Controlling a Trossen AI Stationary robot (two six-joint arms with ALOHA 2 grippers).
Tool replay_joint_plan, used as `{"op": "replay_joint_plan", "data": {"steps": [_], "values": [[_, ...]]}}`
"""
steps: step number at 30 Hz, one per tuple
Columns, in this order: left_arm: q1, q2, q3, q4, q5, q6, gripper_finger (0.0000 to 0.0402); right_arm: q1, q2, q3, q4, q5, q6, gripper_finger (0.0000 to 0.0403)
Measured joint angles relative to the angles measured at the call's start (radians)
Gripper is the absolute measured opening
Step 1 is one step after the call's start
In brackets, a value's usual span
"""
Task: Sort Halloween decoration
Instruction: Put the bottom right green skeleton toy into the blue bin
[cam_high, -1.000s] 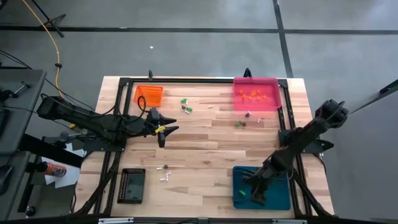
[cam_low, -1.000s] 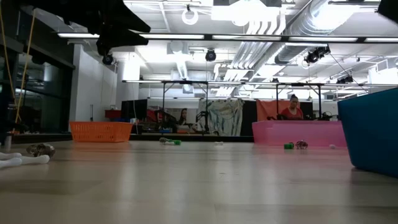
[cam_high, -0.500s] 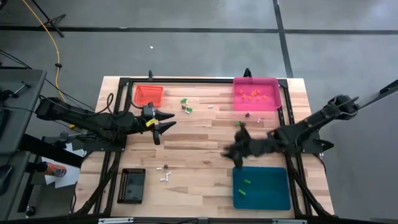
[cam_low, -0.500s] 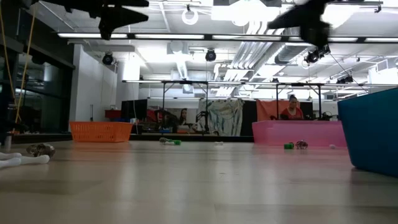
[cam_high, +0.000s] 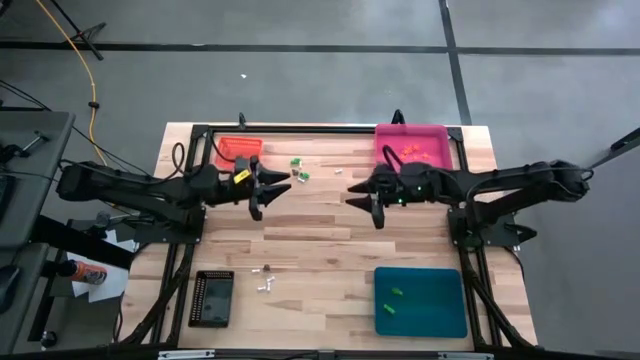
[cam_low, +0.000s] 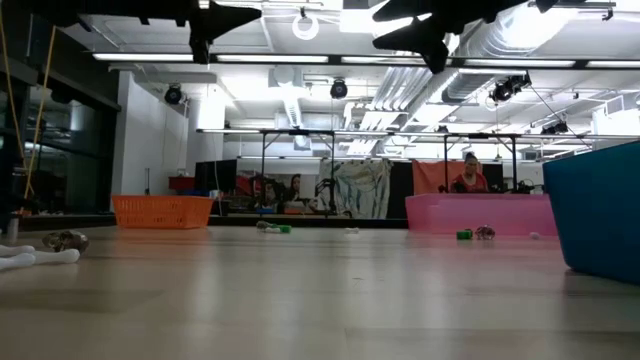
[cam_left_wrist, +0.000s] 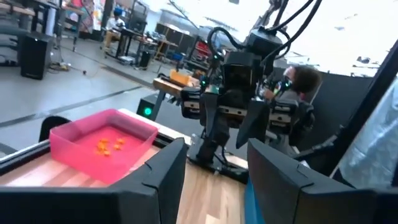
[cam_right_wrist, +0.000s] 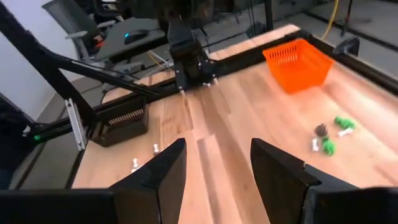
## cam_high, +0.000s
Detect orange bottle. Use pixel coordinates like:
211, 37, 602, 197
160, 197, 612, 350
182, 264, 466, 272
55, 258, 109, 286

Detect grey plastic sheet partition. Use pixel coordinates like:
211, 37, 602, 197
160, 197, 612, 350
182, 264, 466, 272
519, 127, 640, 360

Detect pink plastic bin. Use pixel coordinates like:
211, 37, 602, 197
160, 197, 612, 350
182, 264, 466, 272
374, 123, 454, 171

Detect black computer mouse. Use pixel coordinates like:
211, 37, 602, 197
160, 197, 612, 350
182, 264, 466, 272
0, 264, 21, 314

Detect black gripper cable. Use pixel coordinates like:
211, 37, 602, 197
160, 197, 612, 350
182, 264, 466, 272
171, 134, 241, 176
381, 143, 410, 170

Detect metal clamp tool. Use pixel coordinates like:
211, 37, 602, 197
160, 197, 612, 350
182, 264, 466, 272
0, 129, 51, 164

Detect yellow cable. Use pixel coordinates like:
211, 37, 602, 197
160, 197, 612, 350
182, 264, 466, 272
33, 0, 110, 170

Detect grey desk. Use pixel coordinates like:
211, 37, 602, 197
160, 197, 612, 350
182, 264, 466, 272
0, 110, 76, 351

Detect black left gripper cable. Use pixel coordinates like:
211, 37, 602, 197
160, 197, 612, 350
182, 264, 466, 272
171, 134, 241, 176

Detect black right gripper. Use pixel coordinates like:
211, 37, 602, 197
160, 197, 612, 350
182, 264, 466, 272
344, 162, 441, 230

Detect orange plastic basket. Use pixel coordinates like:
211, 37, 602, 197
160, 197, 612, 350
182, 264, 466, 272
214, 136, 265, 170

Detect black plastic basket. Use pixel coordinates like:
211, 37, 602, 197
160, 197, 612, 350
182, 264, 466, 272
188, 269, 236, 329

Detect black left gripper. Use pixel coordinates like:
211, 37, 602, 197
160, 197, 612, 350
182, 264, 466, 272
199, 155, 292, 221

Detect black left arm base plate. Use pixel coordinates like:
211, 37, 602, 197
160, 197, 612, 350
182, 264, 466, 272
133, 203, 207, 246

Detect blue plastic bin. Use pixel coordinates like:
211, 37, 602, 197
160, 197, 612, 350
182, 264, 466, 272
373, 266, 469, 339

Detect black tripod stand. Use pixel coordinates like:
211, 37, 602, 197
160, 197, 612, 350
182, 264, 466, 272
49, 0, 107, 61

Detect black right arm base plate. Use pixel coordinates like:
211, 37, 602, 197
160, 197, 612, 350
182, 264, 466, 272
447, 207, 539, 250

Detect white paper sheets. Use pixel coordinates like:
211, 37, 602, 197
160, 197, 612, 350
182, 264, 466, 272
64, 227, 139, 305

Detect black aluminium table frame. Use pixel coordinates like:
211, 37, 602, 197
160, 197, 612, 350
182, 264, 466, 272
29, 122, 539, 360

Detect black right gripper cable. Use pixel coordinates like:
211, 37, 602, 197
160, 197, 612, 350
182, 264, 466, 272
381, 143, 410, 170

